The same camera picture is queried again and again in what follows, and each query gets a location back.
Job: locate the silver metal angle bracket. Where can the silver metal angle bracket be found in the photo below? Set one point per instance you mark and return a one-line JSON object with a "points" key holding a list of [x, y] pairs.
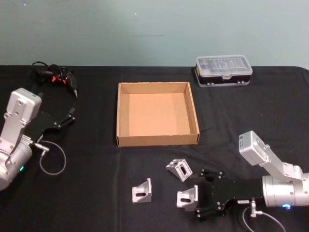
{"points": [[186, 197], [179, 169], [142, 192]]}

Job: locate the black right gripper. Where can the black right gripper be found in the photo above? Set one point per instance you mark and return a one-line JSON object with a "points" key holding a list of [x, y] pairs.
{"points": [[231, 193]]}

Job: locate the clear plastic case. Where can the clear plastic case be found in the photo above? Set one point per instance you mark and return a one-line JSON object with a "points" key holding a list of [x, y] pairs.
{"points": [[223, 68]]}

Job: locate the black table cloth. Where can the black table cloth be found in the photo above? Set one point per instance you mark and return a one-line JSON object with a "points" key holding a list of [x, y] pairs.
{"points": [[96, 188]]}

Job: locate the shallow brown cardboard tray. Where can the shallow brown cardboard tray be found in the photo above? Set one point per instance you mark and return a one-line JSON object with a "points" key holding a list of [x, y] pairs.
{"points": [[154, 116]]}

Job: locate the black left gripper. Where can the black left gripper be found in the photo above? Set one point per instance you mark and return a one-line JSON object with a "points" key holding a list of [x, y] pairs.
{"points": [[44, 123]]}

